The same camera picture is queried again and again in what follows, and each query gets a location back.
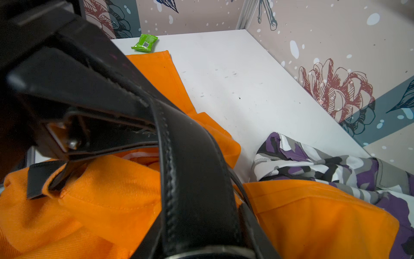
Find orange trousers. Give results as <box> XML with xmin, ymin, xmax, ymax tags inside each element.
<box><xmin>0</xmin><ymin>50</ymin><xmax>400</xmax><ymax>259</ymax></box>

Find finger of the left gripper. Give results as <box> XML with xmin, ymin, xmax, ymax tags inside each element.
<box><xmin>1</xmin><ymin>1</ymin><xmax>169</xmax><ymax>177</ymax></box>
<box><xmin>6</xmin><ymin>47</ymin><xmax>158</xmax><ymax>161</ymax></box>

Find small green packet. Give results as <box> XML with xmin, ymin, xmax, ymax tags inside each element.
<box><xmin>131</xmin><ymin>34</ymin><xmax>158</xmax><ymax>53</ymax></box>

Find black leather belt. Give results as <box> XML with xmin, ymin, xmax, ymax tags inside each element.
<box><xmin>27</xmin><ymin>98</ymin><xmax>279</xmax><ymax>259</ymax></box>

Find purple camouflage trousers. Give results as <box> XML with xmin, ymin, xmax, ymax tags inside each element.
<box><xmin>245</xmin><ymin>132</ymin><xmax>414</xmax><ymax>259</ymax></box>

